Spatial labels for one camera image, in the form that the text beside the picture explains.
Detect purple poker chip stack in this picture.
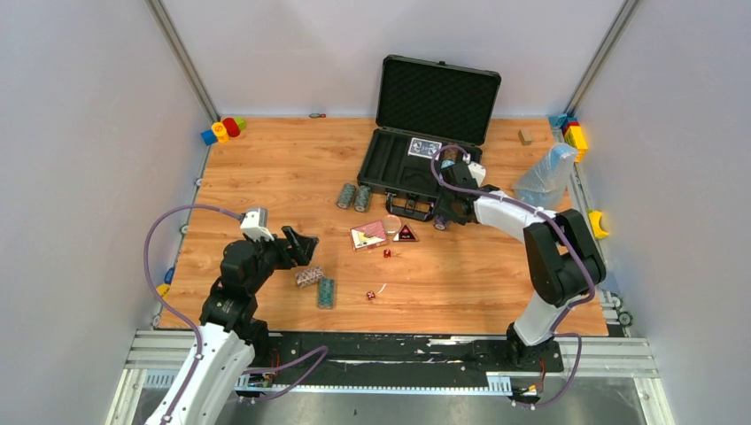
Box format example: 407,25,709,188
433,215,451,231

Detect red playing card deck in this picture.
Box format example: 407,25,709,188
350,220,388,251

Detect olive blue chip stack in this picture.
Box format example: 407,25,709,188
336,183,357,210
352,185,372,213

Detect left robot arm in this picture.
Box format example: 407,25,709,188
147,226,319,424

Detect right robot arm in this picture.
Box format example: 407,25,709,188
435,186,607,370

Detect black poker set case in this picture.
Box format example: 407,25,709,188
337,55,502,221

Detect teal green chip stack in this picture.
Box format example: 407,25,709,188
317,277,336,309

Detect brown poker chip stack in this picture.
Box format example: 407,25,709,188
441,148,461,163

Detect black triangular all-in marker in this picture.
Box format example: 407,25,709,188
392,224,419,242

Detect clear round dealer button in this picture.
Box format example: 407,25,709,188
381,214,402,235

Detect blue playing card deck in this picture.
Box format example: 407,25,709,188
406,137,443,159

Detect yellow round tag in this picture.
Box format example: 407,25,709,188
156,283,171,298

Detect clear plastic bag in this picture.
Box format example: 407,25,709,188
512,143,579,210

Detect small wooden block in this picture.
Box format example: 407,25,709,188
518,128,533,146

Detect colourful toy blocks left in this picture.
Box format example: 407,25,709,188
200,117,247,146

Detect colourful toy blocks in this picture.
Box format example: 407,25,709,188
200,117,247,146
547,114,589,163

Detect colourful toy blocks right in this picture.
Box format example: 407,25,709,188
547,114,589,163

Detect yellow curved toy piece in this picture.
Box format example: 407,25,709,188
588,210,609,240

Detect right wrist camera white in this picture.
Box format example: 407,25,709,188
444,161,486,189

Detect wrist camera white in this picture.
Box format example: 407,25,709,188
240,207,275,242
444,161,486,189

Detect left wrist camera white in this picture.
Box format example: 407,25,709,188
240,207,275,242

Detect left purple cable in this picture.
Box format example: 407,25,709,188
143,204,244,425

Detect purple cable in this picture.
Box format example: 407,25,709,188
143,204,244,425
430,144,597,409

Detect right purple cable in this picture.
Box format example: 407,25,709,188
430,144,597,409

